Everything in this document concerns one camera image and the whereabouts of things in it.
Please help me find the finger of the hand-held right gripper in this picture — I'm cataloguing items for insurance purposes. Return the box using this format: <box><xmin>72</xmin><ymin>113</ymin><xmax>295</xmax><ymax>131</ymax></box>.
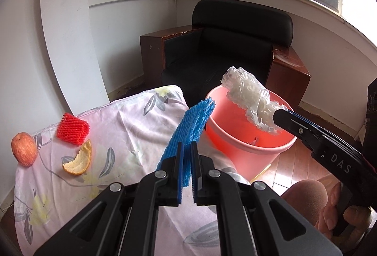
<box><xmin>272</xmin><ymin>109</ymin><xmax>324</xmax><ymax>153</ymax></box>

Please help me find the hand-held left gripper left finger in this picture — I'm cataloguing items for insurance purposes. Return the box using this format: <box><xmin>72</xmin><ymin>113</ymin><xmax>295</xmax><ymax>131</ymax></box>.
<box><xmin>33</xmin><ymin>142</ymin><xmax>184</xmax><ymax>256</ymax></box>

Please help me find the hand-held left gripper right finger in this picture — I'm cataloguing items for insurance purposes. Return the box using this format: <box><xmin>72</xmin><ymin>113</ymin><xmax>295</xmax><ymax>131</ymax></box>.
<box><xmin>191</xmin><ymin>141</ymin><xmax>344</xmax><ymax>256</ymax></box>

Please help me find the blue foam fruit net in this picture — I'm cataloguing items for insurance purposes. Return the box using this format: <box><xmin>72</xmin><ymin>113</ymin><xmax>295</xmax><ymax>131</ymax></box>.
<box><xmin>156</xmin><ymin>98</ymin><xmax>216</xmax><ymax>188</ymax></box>

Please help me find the pink plastic bucket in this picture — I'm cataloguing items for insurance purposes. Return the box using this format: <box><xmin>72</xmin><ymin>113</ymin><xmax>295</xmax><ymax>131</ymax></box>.
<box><xmin>205</xmin><ymin>85</ymin><xmax>298</xmax><ymax>181</ymax></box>

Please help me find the white foam fruit net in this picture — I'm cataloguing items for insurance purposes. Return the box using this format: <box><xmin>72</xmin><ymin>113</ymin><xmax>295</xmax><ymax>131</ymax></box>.
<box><xmin>221</xmin><ymin>67</ymin><xmax>287</xmax><ymax>136</ymax></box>

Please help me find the person's right hand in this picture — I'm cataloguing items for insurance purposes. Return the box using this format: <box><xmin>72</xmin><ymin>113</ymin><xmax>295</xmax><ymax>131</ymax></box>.
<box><xmin>314</xmin><ymin>184</ymin><xmax>373</xmax><ymax>245</ymax></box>

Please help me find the person's knee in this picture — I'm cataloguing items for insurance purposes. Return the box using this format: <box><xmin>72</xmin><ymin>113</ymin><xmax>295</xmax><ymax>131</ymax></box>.
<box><xmin>281</xmin><ymin>179</ymin><xmax>329</xmax><ymax>227</ymax></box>

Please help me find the dark printed cloth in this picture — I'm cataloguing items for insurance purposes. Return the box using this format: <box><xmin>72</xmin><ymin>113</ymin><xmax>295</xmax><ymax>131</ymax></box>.
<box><xmin>364</xmin><ymin>76</ymin><xmax>377</xmax><ymax>142</ymax></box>

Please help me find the floral bed sheet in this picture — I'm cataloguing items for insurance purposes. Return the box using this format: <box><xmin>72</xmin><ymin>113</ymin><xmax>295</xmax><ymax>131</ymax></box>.
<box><xmin>13</xmin><ymin>85</ymin><xmax>245</xmax><ymax>256</ymax></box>

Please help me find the small orange peel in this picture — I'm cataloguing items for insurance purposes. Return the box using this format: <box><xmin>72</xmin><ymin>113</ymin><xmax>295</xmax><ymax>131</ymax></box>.
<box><xmin>62</xmin><ymin>140</ymin><xmax>92</xmax><ymax>175</ymax></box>

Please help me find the black armchair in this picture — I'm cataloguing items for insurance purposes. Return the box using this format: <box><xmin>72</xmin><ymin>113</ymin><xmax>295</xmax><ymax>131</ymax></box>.
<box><xmin>140</xmin><ymin>0</ymin><xmax>311</xmax><ymax>109</ymax></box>

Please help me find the red foam fruit net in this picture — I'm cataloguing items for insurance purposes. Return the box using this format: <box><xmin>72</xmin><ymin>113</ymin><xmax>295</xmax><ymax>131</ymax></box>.
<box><xmin>56</xmin><ymin>113</ymin><xmax>90</xmax><ymax>146</ymax></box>

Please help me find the red apple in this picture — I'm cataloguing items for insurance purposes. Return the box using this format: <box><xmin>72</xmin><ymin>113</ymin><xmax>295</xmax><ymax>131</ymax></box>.
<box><xmin>11</xmin><ymin>132</ymin><xmax>38</xmax><ymax>167</ymax></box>

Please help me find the white board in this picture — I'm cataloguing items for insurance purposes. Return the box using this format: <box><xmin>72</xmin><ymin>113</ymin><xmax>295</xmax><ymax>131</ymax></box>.
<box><xmin>40</xmin><ymin>0</ymin><xmax>110</xmax><ymax>105</ymax></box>

